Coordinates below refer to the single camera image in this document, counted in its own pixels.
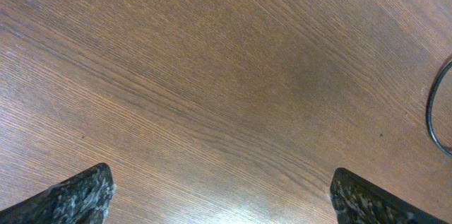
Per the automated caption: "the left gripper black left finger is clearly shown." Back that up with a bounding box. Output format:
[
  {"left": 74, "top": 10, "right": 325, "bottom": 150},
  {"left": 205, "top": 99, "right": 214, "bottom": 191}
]
[{"left": 1, "top": 163, "right": 115, "bottom": 224}]

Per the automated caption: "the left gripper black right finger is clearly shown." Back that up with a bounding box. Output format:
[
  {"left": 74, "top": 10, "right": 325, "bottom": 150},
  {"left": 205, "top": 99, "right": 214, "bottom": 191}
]
[{"left": 330, "top": 167, "right": 446, "bottom": 224}]

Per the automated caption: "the black cable bundle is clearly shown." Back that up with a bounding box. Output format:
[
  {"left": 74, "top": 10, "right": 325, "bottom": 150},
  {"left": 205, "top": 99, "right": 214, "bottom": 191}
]
[{"left": 425, "top": 60, "right": 452, "bottom": 158}]

